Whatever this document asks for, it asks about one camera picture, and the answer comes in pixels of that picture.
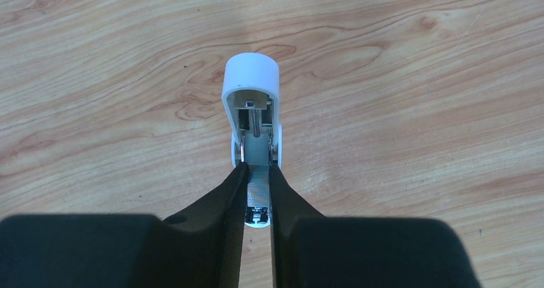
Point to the white stapler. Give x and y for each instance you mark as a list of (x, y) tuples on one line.
[(251, 98)]

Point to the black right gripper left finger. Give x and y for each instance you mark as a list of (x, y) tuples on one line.
[(199, 246)]

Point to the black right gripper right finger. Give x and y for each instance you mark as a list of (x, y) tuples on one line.
[(313, 250)]

